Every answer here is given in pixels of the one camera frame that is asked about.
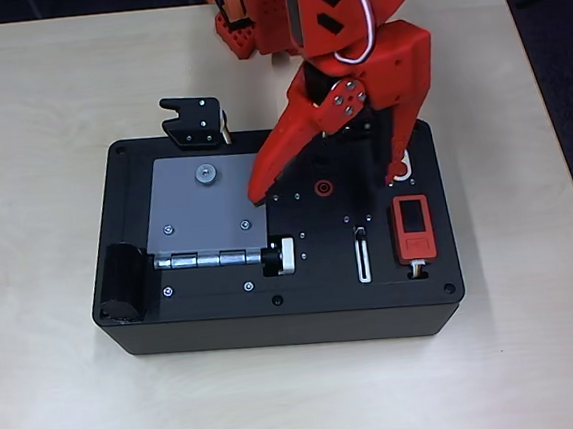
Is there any black rounded post block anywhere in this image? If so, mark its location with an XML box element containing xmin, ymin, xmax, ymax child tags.
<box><xmin>91</xmin><ymin>238</ymin><xmax>159</xmax><ymax>326</ymax></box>

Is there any yellow white connector cable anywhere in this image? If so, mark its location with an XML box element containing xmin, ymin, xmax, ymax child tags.
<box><xmin>409</xmin><ymin>258</ymin><xmax>431</xmax><ymax>281</ymax></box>

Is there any white slider frame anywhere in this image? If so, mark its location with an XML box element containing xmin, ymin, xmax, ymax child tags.
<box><xmin>353</xmin><ymin>222</ymin><xmax>375</xmax><ymax>286</ymax></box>

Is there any grey round door knob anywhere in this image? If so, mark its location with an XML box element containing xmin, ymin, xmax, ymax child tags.
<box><xmin>193</xmin><ymin>160</ymin><xmax>220</xmax><ymax>186</ymax></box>

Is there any red banana socket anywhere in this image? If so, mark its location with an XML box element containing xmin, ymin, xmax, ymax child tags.
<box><xmin>313</xmin><ymin>176</ymin><xmax>337</xmax><ymax>201</ymax></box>

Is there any white red servo cable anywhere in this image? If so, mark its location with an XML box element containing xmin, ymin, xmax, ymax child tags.
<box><xmin>328</xmin><ymin>0</ymin><xmax>386</xmax><ymax>67</ymax></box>

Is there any silver metal door hinge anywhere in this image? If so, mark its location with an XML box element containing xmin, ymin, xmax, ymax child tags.
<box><xmin>151</xmin><ymin>244</ymin><xmax>267</xmax><ymax>275</ymax></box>

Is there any grey hinged door plate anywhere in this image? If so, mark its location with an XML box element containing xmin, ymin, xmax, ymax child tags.
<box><xmin>139</xmin><ymin>148</ymin><xmax>275</xmax><ymax>262</ymax></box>

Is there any black task board box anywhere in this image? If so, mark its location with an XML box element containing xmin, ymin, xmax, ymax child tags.
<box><xmin>76</xmin><ymin>109</ymin><xmax>468</xmax><ymax>367</ymax></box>

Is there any red display module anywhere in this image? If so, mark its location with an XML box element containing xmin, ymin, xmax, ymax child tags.
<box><xmin>387</xmin><ymin>191</ymin><xmax>441</xmax><ymax>266</ymax></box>

